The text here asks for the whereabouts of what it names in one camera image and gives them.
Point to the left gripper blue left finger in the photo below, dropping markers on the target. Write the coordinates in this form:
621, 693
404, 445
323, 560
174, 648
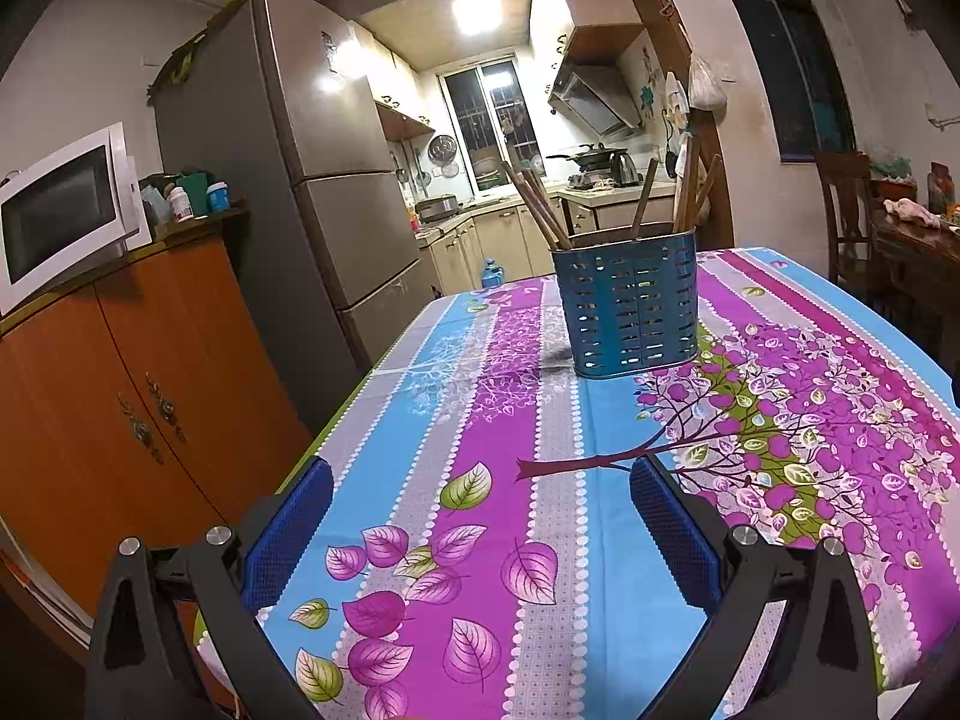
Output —
275, 534

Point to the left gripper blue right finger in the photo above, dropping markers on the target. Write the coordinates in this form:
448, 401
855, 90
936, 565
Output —
691, 553

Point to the wooden chopstick one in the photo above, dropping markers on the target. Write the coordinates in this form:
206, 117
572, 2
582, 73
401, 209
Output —
538, 209

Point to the kitchen window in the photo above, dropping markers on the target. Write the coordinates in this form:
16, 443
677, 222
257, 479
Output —
493, 123

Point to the orange wooden cabinet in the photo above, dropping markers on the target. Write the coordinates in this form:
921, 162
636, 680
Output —
137, 400

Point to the colourful floral tablecloth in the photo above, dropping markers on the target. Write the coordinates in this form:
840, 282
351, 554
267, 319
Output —
470, 549

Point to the blue perforated utensil holder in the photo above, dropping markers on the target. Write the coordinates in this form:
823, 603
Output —
631, 304

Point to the wooden chopstick three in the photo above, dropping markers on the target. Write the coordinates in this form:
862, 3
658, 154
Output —
649, 179

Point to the wooden chopstick four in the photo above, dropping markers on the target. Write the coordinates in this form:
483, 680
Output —
689, 185

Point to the wooden chopstick two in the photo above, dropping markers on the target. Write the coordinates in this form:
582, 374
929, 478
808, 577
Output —
566, 241

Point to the white bottle on cabinet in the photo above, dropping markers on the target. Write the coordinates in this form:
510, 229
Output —
180, 204

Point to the dark wooden side table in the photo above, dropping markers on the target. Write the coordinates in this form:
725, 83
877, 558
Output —
923, 269

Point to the steel kettle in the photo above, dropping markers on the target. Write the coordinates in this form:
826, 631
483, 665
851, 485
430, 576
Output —
622, 169

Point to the wooden chopstick five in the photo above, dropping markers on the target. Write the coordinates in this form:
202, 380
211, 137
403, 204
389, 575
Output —
699, 209

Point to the white microwave oven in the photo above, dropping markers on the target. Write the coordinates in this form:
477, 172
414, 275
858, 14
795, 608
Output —
76, 208

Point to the dark wooden chair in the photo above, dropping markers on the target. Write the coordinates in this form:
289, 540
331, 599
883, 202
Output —
845, 179

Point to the black wok on stove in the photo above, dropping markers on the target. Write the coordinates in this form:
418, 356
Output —
589, 158

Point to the white hanging plastic bag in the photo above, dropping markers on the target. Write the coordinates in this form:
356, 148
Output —
705, 91

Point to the grey three-door refrigerator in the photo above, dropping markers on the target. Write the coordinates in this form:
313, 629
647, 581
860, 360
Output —
265, 100

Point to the steel range hood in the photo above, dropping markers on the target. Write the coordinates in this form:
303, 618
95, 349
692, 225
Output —
597, 97

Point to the dark room window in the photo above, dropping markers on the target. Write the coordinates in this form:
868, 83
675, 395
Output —
802, 83

